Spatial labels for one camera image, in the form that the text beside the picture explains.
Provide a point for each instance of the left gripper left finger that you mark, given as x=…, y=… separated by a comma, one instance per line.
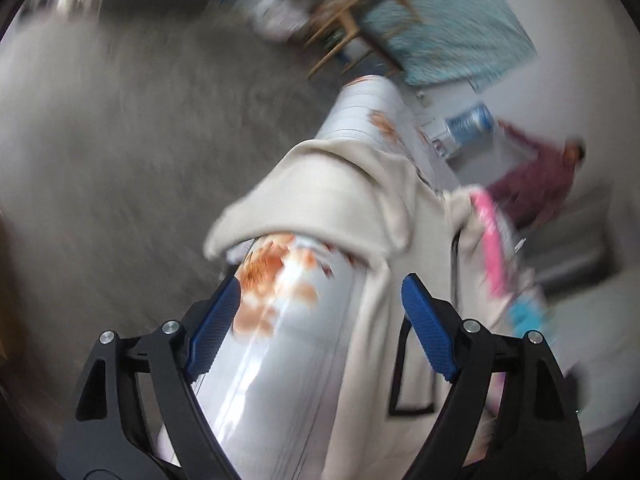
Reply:
x=135, y=413

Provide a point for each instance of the blue water jug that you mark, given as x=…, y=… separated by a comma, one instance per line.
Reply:
x=471, y=124

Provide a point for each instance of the teal floral hanging cloth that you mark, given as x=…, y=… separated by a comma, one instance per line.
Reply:
x=478, y=41

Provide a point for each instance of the person in maroon clothes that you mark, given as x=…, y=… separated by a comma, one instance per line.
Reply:
x=533, y=192

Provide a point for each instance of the light blue cloth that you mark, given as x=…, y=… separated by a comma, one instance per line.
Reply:
x=526, y=313

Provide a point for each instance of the wooden chair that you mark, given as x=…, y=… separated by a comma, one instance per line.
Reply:
x=333, y=15

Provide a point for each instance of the white floral bed sheet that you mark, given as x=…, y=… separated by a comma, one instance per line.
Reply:
x=285, y=339

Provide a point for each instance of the pink floral blanket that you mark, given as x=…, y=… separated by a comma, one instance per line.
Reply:
x=498, y=243

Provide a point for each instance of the beige zip jacket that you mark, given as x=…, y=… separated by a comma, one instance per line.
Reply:
x=380, y=239

